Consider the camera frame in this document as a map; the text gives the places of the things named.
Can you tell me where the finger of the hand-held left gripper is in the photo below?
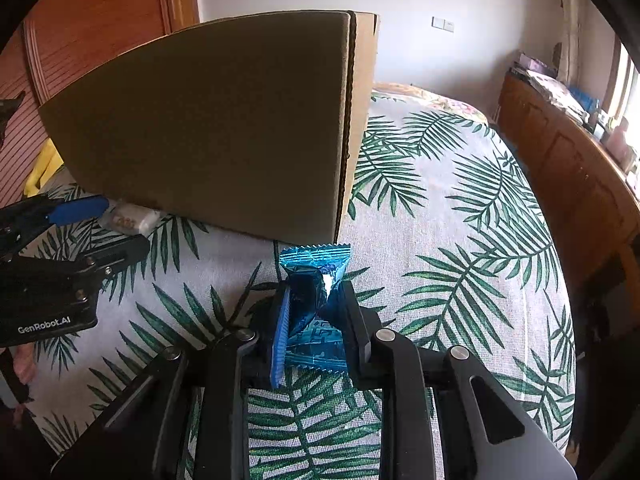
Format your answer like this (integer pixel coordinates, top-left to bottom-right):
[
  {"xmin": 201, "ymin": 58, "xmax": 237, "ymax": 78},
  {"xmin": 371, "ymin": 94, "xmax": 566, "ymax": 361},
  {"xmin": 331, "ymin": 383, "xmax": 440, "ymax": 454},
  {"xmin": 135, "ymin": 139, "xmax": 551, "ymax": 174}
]
[
  {"xmin": 70, "ymin": 234, "xmax": 152, "ymax": 292},
  {"xmin": 0, "ymin": 196, "xmax": 111, "ymax": 251}
]

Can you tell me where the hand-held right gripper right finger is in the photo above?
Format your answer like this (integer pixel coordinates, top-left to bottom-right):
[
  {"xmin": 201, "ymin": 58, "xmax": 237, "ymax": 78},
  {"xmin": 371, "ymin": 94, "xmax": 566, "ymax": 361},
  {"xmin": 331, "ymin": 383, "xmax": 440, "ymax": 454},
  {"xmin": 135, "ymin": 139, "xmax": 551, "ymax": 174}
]
[{"xmin": 327, "ymin": 280, "xmax": 578, "ymax": 480}]

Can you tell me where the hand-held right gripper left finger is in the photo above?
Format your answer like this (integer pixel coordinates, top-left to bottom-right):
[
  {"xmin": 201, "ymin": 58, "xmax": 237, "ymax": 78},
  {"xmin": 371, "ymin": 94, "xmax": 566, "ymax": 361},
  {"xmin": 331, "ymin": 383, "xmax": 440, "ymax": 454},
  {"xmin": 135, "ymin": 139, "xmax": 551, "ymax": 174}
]
[{"xmin": 50, "ymin": 282, "xmax": 297, "ymax": 480}]

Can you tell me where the small white snack packet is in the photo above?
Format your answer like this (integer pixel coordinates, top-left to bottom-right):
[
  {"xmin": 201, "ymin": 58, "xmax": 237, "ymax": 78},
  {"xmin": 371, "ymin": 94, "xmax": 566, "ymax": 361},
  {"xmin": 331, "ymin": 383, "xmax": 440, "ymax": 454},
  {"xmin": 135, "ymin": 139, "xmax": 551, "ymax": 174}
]
[{"xmin": 97, "ymin": 200, "xmax": 161, "ymax": 236}]

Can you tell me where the blue snack packet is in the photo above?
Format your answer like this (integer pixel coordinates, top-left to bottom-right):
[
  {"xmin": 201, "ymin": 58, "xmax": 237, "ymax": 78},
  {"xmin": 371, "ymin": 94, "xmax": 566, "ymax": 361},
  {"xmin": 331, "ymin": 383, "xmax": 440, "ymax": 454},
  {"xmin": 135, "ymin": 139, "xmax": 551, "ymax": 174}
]
[{"xmin": 277, "ymin": 242, "xmax": 353, "ymax": 373}]

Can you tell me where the brown cardboard box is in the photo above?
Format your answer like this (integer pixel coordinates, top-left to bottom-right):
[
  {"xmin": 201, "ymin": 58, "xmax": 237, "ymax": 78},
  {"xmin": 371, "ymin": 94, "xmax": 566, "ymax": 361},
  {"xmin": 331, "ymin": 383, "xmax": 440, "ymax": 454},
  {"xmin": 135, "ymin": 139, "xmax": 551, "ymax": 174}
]
[{"xmin": 37, "ymin": 10, "xmax": 382, "ymax": 246}]

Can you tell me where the person's left hand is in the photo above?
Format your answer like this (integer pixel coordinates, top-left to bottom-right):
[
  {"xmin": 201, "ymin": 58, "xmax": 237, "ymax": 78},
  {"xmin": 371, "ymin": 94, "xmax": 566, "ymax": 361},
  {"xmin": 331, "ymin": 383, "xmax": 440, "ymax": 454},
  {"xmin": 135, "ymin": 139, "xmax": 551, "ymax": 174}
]
[{"xmin": 0, "ymin": 347, "xmax": 38, "ymax": 406}]

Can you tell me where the yellow plush toy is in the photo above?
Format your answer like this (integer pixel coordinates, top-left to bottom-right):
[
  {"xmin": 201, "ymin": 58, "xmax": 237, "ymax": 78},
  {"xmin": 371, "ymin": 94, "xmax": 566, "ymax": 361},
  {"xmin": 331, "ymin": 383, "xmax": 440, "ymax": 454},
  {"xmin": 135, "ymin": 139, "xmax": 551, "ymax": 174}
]
[{"xmin": 22, "ymin": 140, "xmax": 66, "ymax": 198}]

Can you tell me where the leaf print blanket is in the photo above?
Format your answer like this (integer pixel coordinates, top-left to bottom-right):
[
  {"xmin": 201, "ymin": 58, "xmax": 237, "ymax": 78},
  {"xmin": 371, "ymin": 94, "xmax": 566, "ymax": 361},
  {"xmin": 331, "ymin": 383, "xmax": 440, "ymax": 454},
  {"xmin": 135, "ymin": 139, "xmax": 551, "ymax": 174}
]
[{"xmin": 20, "ymin": 95, "xmax": 578, "ymax": 480}]

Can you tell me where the red wooden wardrobe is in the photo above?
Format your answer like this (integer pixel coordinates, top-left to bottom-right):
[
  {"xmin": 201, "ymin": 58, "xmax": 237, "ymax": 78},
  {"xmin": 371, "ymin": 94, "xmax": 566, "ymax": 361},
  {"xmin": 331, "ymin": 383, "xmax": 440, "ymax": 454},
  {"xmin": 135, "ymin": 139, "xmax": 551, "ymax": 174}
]
[{"xmin": 0, "ymin": 0, "xmax": 201, "ymax": 211}]

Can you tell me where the floral quilt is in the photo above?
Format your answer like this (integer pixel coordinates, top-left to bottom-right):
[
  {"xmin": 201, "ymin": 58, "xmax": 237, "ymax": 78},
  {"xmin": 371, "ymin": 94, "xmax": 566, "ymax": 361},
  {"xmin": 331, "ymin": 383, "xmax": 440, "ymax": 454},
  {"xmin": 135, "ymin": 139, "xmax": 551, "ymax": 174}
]
[{"xmin": 372, "ymin": 82, "xmax": 488, "ymax": 123}]

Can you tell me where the wooden dresser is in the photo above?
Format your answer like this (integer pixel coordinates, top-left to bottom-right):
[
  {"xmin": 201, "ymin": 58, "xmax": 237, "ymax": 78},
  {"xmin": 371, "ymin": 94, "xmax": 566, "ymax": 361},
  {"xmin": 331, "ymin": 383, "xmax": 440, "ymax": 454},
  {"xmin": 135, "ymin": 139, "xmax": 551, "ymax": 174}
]
[{"xmin": 497, "ymin": 72, "xmax": 640, "ymax": 281}]

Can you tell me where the purple book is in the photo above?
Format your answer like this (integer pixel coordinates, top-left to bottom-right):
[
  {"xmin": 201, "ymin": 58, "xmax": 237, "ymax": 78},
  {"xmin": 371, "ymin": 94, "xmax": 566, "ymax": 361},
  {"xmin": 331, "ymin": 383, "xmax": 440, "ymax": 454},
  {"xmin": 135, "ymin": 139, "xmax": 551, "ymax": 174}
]
[{"xmin": 511, "ymin": 50, "xmax": 557, "ymax": 80}]

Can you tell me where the blue box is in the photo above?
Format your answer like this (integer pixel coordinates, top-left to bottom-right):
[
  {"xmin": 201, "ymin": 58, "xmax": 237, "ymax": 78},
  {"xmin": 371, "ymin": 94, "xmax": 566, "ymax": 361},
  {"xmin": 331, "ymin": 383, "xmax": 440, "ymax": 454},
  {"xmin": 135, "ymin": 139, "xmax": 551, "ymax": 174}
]
[{"xmin": 570, "ymin": 85, "xmax": 601, "ymax": 116}]

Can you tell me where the white lace curtain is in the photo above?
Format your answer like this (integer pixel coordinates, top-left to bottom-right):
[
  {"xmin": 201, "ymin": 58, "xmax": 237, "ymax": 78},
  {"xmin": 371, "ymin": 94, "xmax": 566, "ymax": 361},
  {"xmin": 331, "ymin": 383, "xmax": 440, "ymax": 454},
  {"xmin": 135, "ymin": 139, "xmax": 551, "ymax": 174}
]
[{"xmin": 552, "ymin": 0, "xmax": 598, "ymax": 78}]

